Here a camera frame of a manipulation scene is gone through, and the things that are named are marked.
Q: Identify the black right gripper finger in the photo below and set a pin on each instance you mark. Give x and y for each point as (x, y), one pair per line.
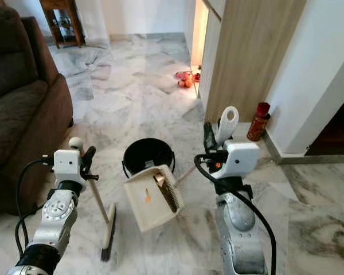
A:
(210, 138)

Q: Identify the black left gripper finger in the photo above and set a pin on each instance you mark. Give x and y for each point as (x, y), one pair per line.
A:
(88, 159)

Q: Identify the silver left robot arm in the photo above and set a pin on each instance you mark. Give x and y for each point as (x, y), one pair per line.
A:
(54, 223)

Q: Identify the red capped bottle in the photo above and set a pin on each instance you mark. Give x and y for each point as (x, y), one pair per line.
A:
(258, 123)

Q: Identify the black plastic bucket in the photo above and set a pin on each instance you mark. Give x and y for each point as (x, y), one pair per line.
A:
(146, 152)

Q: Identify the red orange toy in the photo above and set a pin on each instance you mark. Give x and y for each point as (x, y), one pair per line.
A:
(184, 80)

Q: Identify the dark brown fabric sofa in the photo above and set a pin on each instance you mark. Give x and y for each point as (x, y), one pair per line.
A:
(23, 114)

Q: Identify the light wooden cabinet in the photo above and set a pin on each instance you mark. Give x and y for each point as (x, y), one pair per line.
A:
(246, 63)

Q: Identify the brown wooden shelf stand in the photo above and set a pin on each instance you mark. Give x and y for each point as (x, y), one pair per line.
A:
(60, 6)

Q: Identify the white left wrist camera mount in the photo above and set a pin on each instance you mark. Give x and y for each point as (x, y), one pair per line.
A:
(66, 165)

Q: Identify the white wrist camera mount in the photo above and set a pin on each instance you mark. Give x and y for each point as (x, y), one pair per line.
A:
(66, 165)
(243, 157)

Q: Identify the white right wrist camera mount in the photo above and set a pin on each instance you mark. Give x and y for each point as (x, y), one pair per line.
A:
(243, 157)

